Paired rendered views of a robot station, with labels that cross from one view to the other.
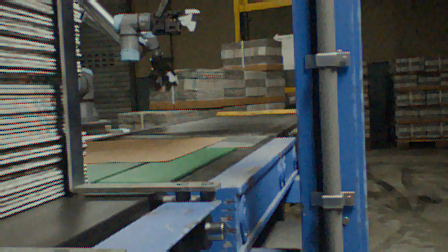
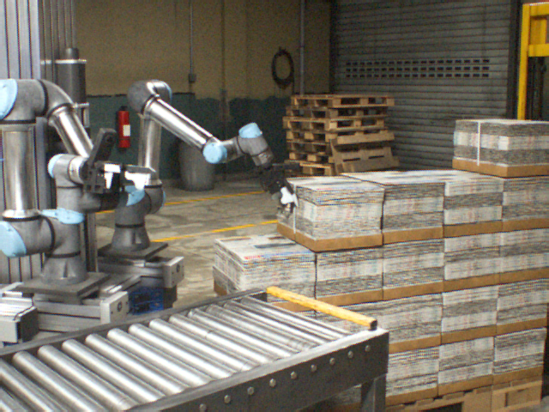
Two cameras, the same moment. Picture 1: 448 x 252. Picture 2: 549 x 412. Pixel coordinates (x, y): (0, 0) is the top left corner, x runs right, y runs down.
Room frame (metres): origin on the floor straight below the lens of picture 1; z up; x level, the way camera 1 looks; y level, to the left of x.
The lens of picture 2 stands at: (1.05, -1.22, 1.44)
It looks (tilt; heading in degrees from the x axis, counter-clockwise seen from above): 10 degrees down; 36
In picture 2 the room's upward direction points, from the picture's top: straight up
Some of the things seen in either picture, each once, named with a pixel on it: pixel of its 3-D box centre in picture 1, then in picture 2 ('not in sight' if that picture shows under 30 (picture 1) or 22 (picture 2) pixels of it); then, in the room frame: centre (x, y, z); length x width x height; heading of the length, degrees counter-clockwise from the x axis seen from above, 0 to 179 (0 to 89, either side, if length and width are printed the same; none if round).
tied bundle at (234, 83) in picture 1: (210, 89); (389, 205); (3.68, 0.09, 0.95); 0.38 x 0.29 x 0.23; 59
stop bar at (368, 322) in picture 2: (259, 112); (318, 305); (2.73, -0.17, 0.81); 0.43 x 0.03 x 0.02; 77
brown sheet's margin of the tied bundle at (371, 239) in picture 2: (202, 103); (340, 238); (3.36, 0.14, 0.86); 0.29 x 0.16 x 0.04; 147
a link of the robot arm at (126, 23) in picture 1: (127, 24); (69, 169); (2.29, 0.38, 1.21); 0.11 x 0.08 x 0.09; 85
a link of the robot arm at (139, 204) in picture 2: not in sight; (129, 204); (2.91, 0.81, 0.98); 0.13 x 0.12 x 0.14; 17
